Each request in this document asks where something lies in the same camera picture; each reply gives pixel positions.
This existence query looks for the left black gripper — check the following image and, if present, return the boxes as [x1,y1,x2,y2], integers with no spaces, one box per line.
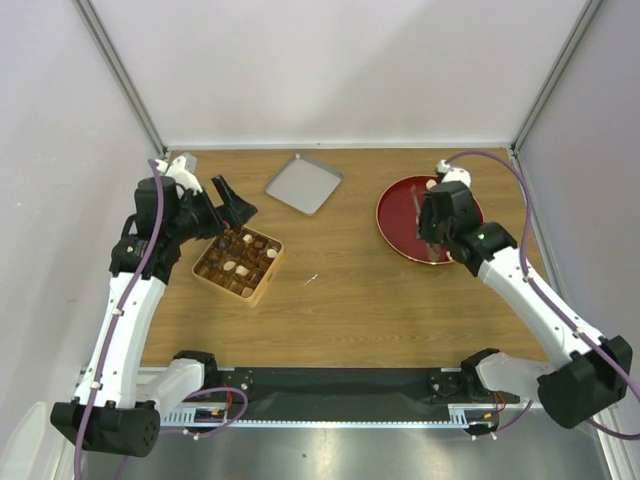
[167,175,256,244]

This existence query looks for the brown metal tongs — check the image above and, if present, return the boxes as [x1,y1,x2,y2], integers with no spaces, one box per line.
[410,185,450,264]

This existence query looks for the silver tin lid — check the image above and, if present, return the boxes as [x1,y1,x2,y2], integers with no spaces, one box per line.
[264,153,344,216]

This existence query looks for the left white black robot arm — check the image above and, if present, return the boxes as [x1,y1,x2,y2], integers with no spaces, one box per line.
[50,174,257,457]

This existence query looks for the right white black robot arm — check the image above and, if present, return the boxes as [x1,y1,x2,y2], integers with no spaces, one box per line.
[418,181,633,429]

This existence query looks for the gold chocolate box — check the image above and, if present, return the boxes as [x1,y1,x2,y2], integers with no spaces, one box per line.
[192,226,285,307]

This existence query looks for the round red plate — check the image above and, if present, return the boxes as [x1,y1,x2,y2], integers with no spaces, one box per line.
[376,175,453,265]

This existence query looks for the white scrap on table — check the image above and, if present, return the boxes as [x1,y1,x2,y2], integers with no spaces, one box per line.
[303,273,318,286]

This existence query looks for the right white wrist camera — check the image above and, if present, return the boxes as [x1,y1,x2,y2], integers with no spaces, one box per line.
[435,159,472,188]

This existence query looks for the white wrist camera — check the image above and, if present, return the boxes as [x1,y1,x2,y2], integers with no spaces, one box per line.
[153,153,203,195]
[435,159,472,188]

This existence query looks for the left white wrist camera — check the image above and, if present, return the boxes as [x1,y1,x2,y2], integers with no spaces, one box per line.
[153,153,203,195]

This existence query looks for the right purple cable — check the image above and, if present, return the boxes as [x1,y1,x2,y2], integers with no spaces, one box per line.
[442,151,640,441]

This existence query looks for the purple cable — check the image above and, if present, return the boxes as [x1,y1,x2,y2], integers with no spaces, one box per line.
[442,151,640,441]
[73,158,167,480]

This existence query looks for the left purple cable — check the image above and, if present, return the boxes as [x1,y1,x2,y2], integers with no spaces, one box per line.
[73,158,167,480]

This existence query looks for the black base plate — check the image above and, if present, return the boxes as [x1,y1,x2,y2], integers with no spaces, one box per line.
[220,367,519,423]

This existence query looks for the aluminium frame rail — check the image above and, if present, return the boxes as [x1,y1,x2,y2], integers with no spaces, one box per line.
[69,364,621,431]

